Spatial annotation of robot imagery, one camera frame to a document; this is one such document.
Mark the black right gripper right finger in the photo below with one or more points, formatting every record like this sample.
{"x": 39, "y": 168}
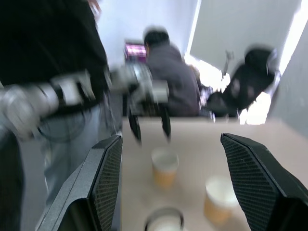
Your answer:
{"x": 262, "y": 187}

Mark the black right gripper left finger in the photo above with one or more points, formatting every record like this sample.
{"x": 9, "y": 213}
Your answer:
{"x": 81, "y": 187}

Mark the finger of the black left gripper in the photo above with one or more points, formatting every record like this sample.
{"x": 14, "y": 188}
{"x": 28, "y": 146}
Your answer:
{"x": 136, "y": 127}
{"x": 166, "y": 122}

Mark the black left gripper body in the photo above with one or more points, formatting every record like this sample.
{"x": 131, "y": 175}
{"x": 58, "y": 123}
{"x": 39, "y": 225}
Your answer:
{"x": 144, "y": 103}

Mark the seated person in grey hoodie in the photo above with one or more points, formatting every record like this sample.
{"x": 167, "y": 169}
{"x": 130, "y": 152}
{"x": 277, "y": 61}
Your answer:
{"x": 173, "y": 81}

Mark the monitor with purple screen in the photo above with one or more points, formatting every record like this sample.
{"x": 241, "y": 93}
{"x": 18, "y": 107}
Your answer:
{"x": 136, "y": 51}

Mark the dark rimmed white bowl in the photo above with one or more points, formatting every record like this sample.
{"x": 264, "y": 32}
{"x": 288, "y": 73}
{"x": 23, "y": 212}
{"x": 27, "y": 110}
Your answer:
{"x": 146, "y": 221}

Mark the black office chair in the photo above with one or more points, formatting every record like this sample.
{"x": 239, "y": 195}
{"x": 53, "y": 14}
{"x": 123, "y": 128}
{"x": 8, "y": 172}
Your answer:
{"x": 247, "y": 81}

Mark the person in black jacket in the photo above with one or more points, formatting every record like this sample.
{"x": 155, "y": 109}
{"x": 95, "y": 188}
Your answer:
{"x": 48, "y": 36}

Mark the large grey wall panel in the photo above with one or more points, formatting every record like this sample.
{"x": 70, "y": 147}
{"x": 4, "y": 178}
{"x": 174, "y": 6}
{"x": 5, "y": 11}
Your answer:
{"x": 240, "y": 29}

